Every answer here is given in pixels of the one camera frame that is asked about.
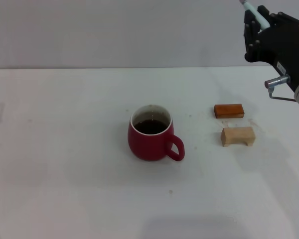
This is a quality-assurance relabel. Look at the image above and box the dark coffee liquid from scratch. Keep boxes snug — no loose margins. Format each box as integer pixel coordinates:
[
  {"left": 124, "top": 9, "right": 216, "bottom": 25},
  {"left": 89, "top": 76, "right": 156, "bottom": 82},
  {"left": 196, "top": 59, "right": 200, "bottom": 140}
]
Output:
[{"left": 134, "top": 119, "right": 169, "bottom": 135}]

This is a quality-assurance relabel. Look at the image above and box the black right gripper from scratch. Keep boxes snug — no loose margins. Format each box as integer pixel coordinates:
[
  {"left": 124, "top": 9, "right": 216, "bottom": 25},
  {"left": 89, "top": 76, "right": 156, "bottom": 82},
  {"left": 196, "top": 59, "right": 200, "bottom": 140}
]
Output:
[{"left": 243, "top": 4, "right": 299, "bottom": 93}]

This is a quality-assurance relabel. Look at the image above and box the red ceramic cup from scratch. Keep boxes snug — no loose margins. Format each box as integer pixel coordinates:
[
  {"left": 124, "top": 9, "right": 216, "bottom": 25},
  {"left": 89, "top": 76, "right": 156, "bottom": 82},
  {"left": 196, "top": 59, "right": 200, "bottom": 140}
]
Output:
[{"left": 128, "top": 104, "right": 185, "bottom": 162}]

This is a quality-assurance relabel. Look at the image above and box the light wooden notched block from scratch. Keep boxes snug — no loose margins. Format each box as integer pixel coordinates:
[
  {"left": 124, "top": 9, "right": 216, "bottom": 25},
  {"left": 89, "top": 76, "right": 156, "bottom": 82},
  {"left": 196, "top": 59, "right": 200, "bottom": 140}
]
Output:
[{"left": 220, "top": 126, "right": 256, "bottom": 147}]

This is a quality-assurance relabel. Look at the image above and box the blue handled metal spoon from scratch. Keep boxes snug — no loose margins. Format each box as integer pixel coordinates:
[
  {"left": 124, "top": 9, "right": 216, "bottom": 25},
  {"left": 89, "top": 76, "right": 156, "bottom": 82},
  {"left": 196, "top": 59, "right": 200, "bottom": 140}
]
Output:
[{"left": 240, "top": 0, "right": 271, "bottom": 30}]

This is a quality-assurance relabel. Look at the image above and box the silver connector with gray cable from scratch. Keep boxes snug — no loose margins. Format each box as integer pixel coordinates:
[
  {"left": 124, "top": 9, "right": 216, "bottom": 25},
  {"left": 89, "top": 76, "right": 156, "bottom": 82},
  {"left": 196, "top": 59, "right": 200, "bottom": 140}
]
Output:
[{"left": 264, "top": 74, "right": 297, "bottom": 102}]

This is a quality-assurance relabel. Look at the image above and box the dark brown wooden block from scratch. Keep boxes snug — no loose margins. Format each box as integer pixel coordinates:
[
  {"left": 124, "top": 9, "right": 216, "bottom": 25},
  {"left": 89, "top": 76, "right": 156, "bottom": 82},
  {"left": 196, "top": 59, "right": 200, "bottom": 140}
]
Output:
[{"left": 213, "top": 104, "right": 245, "bottom": 120}]

